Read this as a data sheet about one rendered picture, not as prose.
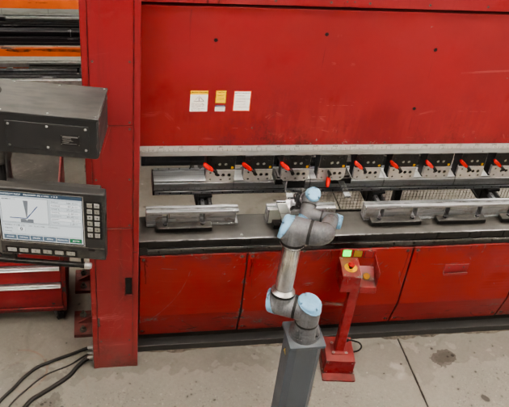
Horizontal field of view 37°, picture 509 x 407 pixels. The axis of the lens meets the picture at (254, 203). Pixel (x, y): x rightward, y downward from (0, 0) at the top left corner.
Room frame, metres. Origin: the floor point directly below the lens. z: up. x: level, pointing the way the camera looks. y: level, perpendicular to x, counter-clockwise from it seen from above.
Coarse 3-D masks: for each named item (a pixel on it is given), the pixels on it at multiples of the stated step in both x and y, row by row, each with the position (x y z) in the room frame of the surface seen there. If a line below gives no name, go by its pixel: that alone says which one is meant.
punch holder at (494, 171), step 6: (492, 156) 3.61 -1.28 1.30; (498, 156) 3.58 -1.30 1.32; (504, 156) 3.59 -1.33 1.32; (486, 162) 3.64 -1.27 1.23; (492, 162) 3.59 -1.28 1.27; (504, 162) 3.59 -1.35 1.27; (486, 168) 3.63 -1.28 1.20; (492, 168) 3.57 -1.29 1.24; (498, 168) 3.58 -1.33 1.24; (492, 174) 3.58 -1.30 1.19; (498, 174) 3.59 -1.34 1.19; (504, 174) 3.59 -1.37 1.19
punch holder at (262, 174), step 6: (246, 156) 3.24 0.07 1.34; (252, 156) 3.25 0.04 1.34; (258, 156) 3.25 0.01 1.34; (264, 156) 3.26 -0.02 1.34; (270, 156) 3.27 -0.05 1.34; (246, 162) 3.24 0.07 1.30; (252, 162) 3.25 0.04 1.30; (258, 162) 3.26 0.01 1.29; (264, 162) 3.26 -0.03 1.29; (270, 162) 3.27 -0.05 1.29; (252, 168) 3.25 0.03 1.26; (258, 168) 3.25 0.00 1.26; (264, 168) 3.26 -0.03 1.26; (270, 168) 3.27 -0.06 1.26; (246, 174) 3.24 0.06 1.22; (252, 174) 3.25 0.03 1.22; (258, 174) 3.25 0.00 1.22; (264, 174) 3.26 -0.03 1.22; (270, 174) 3.27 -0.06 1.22; (246, 180) 3.24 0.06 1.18; (252, 180) 3.25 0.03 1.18; (258, 180) 3.25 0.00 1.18; (264, 180) 3.26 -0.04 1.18
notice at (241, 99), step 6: (234, 90) 3.22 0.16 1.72; (240, 90) 3.22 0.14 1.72; (234, 96) 3.22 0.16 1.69; (240, 96) 3.22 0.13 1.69; (246, 96) 3.23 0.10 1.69; (234, 102) 3.22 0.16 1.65; (240, 102) 3.23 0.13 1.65; (246, 102) 3.23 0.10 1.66; (234, 108) 3.22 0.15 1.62; (240, 108) 3.23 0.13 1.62; (246, 108) 3.23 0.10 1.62
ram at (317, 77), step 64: (192, 64) 3.17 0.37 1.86; (256, 64) 3.24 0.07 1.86; (320, 64) 3.31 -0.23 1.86; (384, 64) 3.39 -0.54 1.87; (448, 64) 3.47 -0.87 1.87; (192, 128) 3.17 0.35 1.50; (256, 128) 3.25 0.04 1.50; (320, 128) 3.33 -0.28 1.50; (384, 128) 3.41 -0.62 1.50; (448, 128) 3.50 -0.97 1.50
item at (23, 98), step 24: (0, 96) 2.52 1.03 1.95; (24, 96) 2.55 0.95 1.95; (48, 96) 2.57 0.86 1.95; (72, 96) 2.59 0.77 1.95; (96, 96) 2.62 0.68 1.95; (0, 120) 2.43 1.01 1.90; (24, 120) 2.44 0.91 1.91; (48, 120) 2.44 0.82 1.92; (72, 120) 2.45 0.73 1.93; (96, 120) 2.45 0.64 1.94; (0, 144) 2.43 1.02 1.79; (24, 144) 2.43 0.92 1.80; (48, 144) 2.44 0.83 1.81; (72, 144) 2.44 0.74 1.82; (96, 144) 2.46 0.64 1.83; (0, 168) 2.52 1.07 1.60; (0, 240) 2.51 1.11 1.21
